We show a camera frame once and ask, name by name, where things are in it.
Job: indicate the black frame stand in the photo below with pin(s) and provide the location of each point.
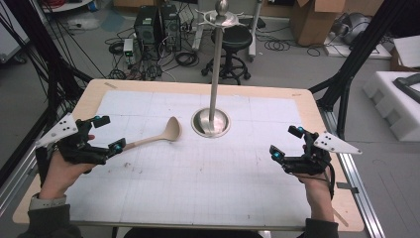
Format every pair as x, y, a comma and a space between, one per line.
363, 43
49, 66

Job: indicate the black computer tower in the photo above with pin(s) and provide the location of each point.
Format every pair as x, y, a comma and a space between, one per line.
146, 26
171, 28

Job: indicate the silver metal utensil stand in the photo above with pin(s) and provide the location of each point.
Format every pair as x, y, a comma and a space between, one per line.
216, 66

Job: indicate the black round stool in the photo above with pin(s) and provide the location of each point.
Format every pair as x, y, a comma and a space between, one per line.
235, 38

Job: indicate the aluminium rail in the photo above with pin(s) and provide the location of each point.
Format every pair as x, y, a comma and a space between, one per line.
356, 185

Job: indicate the grey rounded device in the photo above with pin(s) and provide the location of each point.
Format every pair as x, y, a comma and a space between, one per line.
355, 26

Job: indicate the white grid mat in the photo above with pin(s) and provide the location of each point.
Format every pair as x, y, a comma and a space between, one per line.
198, 181

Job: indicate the small white power box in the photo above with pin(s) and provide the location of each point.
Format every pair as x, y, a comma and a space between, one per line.
128, 47

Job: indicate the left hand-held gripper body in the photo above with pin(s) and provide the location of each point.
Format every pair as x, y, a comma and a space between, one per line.
61, 130

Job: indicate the person's right hand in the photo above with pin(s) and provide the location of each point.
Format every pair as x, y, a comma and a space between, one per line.
318, 188

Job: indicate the small cardboard box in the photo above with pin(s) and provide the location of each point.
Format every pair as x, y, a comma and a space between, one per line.
396, 64

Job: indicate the flat white foam slab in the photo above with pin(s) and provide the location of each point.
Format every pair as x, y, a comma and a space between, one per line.
373, 52

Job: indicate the person's left hand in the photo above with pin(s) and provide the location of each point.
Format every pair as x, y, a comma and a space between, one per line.
57, 175

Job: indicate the dark grey tool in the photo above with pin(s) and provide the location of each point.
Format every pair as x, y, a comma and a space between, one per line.
407, 86

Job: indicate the grey wrist watch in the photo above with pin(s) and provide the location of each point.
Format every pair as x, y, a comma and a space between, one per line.
46, 201

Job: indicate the white board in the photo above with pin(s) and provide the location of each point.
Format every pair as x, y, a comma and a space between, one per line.
407, 49

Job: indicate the grey tape piece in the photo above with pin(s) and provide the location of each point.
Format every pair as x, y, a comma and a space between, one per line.
346, 187

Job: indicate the large open cardboard box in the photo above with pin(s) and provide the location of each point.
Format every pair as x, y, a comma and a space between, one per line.
313, 23

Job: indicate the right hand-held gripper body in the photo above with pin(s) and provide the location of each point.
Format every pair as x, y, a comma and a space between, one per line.
313, 162

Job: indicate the white foam block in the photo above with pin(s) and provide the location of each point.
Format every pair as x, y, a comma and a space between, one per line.
389, 105

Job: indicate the beige ladle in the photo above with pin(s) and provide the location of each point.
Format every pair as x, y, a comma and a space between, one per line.
173, 130

